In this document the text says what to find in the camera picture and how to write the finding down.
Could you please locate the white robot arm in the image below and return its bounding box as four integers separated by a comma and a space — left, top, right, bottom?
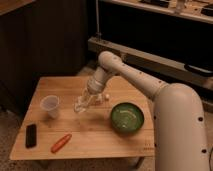
74, 51, 210, 171

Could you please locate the wooden table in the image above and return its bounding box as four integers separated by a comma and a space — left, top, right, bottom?
10, 76, 154, 160

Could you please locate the long shelf beam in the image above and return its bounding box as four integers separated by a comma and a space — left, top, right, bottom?
88, 37, 213, 91

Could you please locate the black handle object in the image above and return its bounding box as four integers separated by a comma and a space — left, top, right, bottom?
184, 64, 213, 77

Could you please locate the green bowl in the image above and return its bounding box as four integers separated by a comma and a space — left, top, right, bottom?
110, 102, 145, 134

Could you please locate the orange carrot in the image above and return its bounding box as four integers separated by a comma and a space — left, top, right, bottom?
51, 134, 72, 153

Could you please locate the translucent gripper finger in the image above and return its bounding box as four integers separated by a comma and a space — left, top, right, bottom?
74, 90, 90, 113
88, 93, 102, 105

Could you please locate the vertical metal pole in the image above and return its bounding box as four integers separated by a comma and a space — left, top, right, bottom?
95, 0, 102, 41

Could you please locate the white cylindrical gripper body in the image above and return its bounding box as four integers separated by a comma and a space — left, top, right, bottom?
87, 77, 105, 94

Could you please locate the black rectangular phone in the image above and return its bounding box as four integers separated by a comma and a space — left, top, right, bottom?
25, 124, 37, 148

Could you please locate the dark wooden cabinet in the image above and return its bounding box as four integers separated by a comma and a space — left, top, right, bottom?
0, 0, 87, 114

